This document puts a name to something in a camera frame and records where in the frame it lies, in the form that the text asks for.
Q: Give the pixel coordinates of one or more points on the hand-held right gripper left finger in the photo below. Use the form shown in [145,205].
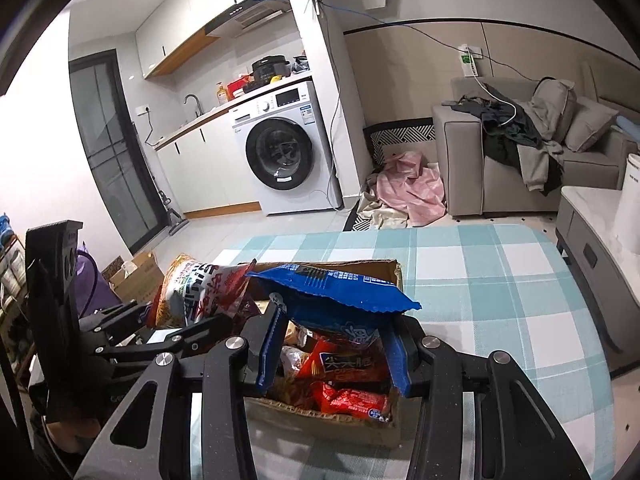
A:
[267,355]

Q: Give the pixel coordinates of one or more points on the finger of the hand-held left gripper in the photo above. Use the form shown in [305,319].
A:
[195,337]
[115,317]

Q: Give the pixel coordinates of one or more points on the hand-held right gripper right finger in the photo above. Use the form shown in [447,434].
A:
[400,360]

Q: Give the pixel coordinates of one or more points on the orange snack bag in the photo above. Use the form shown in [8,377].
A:
[290,390]

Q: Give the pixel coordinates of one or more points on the white stick snack bag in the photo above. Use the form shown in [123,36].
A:
[200,290]

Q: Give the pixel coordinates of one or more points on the red cone snack bag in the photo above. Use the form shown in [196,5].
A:
[340,365]

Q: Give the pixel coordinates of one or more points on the small red snack packet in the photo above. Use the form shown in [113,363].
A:
[350,400]

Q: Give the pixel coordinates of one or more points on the blue snack packet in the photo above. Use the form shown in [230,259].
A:
[340,290]

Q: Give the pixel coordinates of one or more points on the brown cardboard box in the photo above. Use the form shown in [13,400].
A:
[325,427]

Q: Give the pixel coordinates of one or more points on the person's left hand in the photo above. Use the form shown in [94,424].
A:
[75,432]

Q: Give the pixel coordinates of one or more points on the purple plastic bag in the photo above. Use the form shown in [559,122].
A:
[97,290]

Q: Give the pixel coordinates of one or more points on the small cardboard box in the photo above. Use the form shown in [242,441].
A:
[142,280]

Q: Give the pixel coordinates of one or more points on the shoe rack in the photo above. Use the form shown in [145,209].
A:
[15,280]

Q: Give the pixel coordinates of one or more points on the checkered tablecloth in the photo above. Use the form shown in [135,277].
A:
[475,285]

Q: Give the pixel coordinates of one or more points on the blue shoe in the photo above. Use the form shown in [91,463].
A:
[3,223]

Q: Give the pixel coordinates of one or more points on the stick vacuum cleaner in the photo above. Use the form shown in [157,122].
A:
[177,225]

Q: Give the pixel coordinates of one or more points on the cream cloth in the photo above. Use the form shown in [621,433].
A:
[385,215]

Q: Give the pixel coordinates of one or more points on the white lower cabinets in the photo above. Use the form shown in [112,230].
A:
[200,170]

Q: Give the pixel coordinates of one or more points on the white cabinets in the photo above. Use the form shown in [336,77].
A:
[170,35]
[200,170]

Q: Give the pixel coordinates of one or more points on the dark glass door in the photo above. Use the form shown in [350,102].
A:
[105,150]

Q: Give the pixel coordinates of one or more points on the pink cloth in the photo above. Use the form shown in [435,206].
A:
[415,185]

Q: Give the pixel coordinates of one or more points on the white washing machine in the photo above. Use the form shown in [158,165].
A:
[280,160]

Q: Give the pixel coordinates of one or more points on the grey sofa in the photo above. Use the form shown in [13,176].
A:
[460,160]

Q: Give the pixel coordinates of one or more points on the grey side table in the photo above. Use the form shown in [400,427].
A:
[580,240]

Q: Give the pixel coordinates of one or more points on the black white patterned rug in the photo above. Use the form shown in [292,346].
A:
[400,135]

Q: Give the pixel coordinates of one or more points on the kitchen faucet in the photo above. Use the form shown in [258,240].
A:
[192,95]

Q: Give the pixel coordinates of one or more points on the grey hoodie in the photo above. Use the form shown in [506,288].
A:
[535,165]

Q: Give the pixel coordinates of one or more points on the yellow bottle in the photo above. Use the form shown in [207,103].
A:
[222,94]

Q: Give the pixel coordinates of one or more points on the dark clothes pile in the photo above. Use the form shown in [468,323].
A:
[505,135]

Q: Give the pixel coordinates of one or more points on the red box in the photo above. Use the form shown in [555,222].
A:
[237,86]

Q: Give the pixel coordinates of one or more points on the black pressure cooker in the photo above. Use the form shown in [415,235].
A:
[267,70]

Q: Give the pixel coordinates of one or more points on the white electric kettle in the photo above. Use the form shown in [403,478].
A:
[630,200]

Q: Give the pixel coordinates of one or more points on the white upper cabinets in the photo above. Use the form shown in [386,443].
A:
[170,35]

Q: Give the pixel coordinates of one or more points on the grey plastic bag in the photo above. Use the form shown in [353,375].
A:
[301,65]

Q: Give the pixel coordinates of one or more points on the grey cushion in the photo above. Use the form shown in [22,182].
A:
[550,105]

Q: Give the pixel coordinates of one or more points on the beige pillow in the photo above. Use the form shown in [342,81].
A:
[590,125]

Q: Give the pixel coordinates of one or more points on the white power strip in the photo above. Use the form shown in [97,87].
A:
[467,62]

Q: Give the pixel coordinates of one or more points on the range hood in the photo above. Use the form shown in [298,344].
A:
[250,12]

